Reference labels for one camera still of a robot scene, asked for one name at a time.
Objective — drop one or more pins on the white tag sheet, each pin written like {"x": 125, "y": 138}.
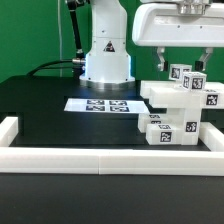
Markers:
{"x": 106, "y": 106}

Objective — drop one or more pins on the white U-shaped fence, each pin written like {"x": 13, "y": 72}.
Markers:
{"x": 101, "y": 161}

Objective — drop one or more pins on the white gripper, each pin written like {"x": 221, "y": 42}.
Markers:
{"x": 160, "y": 24}

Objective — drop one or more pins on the white chair back frame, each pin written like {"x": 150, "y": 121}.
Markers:
{"x": 168, "y": 94}

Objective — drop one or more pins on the white tagged cube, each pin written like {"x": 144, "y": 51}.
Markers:
{"x": 177, "y": 70}
{"x": 193, "y": 81}

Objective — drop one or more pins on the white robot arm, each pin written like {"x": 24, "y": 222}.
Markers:
{"x": 107, "y": 64}

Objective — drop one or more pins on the white chair seat part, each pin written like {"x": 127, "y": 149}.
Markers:
{"x": 188, "y": 120}

